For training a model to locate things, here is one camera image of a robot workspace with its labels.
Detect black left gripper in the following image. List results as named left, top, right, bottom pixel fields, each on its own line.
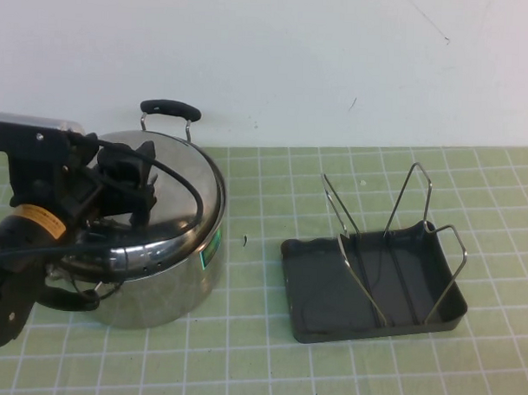
left=6, top=135, right=161, bottom=228

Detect stainless steel pot lid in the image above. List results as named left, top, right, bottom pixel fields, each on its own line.
left=48, top=127, right=230, bottom=288

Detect green checked tablecloth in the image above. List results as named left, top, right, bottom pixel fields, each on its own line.
left=0, top=128, right=528, bottom=395

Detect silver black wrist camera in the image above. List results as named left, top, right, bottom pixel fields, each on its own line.
left=0, top=111, right=86, bottom=159

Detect stainless steel pot, black handles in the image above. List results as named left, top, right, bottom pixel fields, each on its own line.
left=37, top=94, right=233, bottom=334

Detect black tray wire lid rack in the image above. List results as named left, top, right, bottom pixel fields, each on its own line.
left=277, top=157, right=473, bottom=351

